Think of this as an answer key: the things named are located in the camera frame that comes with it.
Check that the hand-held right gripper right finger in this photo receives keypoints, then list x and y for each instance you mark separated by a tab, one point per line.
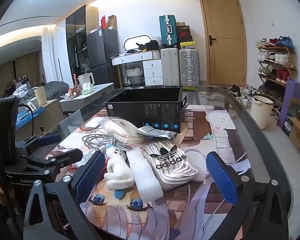
220	177

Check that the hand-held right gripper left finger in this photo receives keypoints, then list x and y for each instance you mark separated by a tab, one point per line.
90	173

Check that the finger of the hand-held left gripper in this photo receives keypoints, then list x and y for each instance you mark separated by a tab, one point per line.
50	139
67	155

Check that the white plush toy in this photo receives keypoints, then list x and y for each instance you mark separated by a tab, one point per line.
117	172

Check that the bagged striped socks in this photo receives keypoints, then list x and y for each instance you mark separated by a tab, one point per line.
170	170

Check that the white foam sheet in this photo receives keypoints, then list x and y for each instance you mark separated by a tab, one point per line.
145	177

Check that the white medicine sachet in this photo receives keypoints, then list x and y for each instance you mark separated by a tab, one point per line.
155	132
88	158

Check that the black cardboard box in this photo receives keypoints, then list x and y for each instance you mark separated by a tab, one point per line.
145	110

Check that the beige low cabinet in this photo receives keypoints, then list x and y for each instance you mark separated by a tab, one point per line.
47	120

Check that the cream cylindrical container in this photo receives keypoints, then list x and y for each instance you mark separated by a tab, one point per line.
41	96

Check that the printed desk mat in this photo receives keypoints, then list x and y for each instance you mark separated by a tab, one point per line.
195	135

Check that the pile of clothes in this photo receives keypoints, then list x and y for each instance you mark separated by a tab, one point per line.
57	90

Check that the brown snack bag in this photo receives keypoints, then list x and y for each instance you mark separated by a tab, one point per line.
71	92

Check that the beige curtains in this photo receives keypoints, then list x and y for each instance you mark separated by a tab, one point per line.
27	70

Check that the green tissue pack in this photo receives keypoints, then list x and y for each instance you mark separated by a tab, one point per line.
88	90

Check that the grey side table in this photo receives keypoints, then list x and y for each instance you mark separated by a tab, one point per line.
100	90

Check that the white electric kettle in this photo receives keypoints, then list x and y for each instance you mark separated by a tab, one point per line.
86	78

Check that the white plastic bucket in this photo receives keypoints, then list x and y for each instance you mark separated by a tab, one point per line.
261	115

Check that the pile of loose sneakers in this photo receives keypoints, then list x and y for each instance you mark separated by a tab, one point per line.
236	92

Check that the black refrigerator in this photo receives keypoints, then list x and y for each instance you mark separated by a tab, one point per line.
100	50

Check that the woven basket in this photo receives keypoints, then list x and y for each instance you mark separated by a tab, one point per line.
133	76

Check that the purple bag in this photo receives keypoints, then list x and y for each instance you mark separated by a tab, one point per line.
290	90

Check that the dark glass cabinet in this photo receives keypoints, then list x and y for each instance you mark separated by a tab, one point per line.
75	30

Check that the silver suitcase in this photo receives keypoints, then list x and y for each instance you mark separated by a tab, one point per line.
188	66

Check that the white suitcase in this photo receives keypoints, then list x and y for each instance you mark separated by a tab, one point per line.
169	66

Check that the white vanity desk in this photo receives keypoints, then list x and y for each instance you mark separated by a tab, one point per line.
152	66

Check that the red paper bag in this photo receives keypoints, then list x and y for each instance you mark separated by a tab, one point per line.
104	22

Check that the oval mirror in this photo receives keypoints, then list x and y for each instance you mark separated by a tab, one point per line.
133	41

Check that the flat cardboard box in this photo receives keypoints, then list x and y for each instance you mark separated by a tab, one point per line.
112	22

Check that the wooden shoe rack with shoes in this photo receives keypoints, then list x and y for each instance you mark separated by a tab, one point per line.
280	57

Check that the wooden door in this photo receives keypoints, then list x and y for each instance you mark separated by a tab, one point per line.
225	42

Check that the yellow black shoe box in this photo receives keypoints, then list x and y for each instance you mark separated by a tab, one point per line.
187	45

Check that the black handbag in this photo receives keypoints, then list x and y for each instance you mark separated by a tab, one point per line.
152	45

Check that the large black shoe box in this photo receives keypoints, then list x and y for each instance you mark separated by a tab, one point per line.
185	39

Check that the black red shoe box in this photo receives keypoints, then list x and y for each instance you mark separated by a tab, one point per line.
184	33

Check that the teal suitcase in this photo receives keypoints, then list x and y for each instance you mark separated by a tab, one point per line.
168	30

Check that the brown shoe box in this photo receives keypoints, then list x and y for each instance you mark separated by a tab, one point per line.
182	24

